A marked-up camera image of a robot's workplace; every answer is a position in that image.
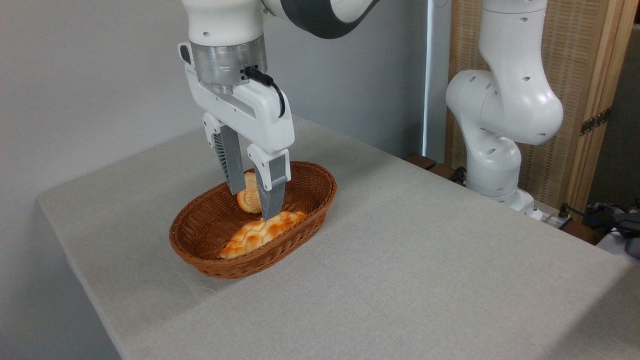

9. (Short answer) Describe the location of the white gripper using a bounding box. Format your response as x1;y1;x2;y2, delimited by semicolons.
178;42;296;222

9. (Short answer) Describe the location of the white power strip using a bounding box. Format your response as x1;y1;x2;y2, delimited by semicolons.
541;211;574;230

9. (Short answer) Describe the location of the grey tablecloth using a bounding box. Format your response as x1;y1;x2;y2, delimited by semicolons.
36;114;640;360

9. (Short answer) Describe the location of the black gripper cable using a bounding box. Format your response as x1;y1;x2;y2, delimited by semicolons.
241;66;287;119

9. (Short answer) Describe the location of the wooden rattan folding screen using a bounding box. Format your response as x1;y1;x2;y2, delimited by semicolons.
444;0;640;217

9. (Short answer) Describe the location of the dark brown wooden board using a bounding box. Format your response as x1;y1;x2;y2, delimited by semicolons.
403;153;607;246

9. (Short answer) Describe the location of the black power cable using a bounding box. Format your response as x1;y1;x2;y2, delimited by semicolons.
559;202;601;223

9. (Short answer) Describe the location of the round bread roll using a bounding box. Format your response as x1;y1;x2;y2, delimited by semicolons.
236;172;264;215

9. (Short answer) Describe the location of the dark metal screen hinge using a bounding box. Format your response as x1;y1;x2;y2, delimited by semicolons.
579;107;612;137

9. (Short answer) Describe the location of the long braided bread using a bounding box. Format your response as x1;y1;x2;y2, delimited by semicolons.
218;210;309;260

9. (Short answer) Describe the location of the black and grey device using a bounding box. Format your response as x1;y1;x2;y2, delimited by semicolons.
583;202;640;259

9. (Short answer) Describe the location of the brown wicker basket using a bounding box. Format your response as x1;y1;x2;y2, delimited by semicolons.
169;160;338;280

